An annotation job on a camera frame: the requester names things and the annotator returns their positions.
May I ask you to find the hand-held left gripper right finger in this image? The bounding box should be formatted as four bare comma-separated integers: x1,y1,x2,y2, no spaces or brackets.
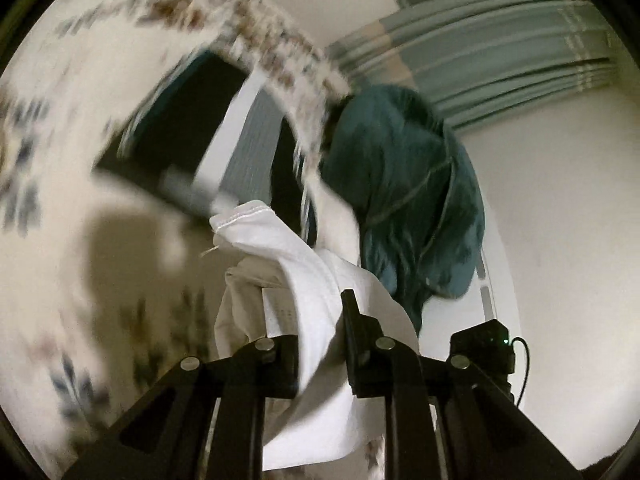
341,289,584,480

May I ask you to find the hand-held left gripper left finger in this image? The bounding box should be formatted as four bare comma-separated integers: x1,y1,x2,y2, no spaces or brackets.
62,334,302,480

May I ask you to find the white t-shirt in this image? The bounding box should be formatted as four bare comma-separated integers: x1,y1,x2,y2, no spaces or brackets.
209,199,439,472

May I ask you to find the dark green plush blanket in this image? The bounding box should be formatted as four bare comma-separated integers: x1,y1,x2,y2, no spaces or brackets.
319,84,487,337

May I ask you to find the folded black striped garment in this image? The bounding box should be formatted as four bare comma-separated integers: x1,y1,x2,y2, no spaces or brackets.
94,51,322,252

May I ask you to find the grey-green curtain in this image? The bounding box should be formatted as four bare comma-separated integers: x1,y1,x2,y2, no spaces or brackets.
327,0,623,132

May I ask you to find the floral bedsheet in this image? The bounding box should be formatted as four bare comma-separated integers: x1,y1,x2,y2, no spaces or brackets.
0,0,387,480

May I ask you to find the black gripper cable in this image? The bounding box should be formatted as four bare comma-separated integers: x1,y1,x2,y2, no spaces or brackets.
507,337,530,409

